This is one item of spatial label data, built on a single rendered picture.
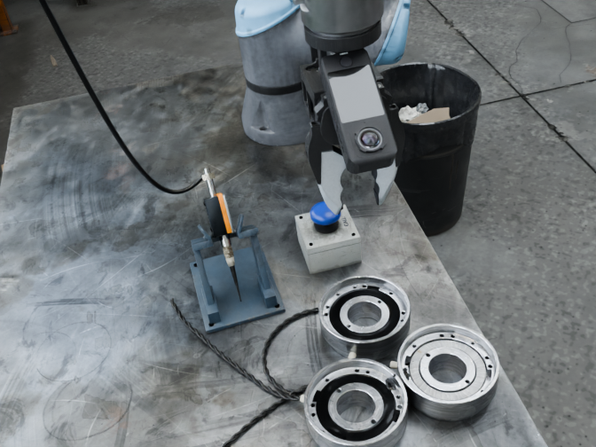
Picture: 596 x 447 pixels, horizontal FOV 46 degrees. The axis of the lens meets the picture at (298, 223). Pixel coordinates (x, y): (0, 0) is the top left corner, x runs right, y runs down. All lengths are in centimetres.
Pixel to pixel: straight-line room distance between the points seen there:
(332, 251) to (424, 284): 12
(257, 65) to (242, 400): 53
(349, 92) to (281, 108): 49
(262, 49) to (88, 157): 36
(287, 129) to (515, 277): 108
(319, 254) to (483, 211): 140
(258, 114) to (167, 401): 52
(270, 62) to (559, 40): 228
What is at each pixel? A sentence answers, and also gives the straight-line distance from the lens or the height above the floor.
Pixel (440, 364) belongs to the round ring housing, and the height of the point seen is 81.
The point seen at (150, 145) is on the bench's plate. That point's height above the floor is 80.
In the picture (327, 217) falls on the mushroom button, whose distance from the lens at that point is 88.
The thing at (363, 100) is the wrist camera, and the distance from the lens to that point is 64.
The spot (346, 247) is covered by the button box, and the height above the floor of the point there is 83.
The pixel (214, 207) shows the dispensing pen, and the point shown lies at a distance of 83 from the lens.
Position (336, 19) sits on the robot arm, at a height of 118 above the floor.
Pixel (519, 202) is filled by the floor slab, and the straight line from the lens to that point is 230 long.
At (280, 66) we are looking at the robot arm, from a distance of 110.
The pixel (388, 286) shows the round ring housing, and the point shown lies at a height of 83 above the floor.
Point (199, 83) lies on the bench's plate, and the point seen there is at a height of 80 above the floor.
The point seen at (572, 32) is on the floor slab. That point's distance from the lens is 333.
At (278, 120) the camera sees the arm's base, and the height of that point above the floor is 85.
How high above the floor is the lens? 144
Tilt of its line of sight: 40 degrees down
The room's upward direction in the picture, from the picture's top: 8 degrees counter-clockwise
